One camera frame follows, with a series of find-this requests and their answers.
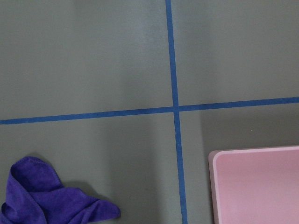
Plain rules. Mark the purple microfiber cloth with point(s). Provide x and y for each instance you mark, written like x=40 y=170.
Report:
x=35 y=195

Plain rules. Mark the pink plastic tray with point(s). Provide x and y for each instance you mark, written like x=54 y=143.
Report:
x=255 y=186

